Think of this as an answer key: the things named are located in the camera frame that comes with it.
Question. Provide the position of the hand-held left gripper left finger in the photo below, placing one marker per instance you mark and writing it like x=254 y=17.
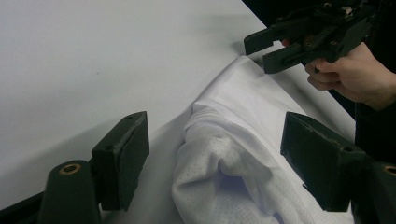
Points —
x=121 y=161

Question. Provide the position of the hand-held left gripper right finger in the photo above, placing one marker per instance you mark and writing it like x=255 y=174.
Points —
x=327 y=168

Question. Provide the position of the white pants with black waistband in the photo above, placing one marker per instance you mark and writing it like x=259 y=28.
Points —
x=236 y=140

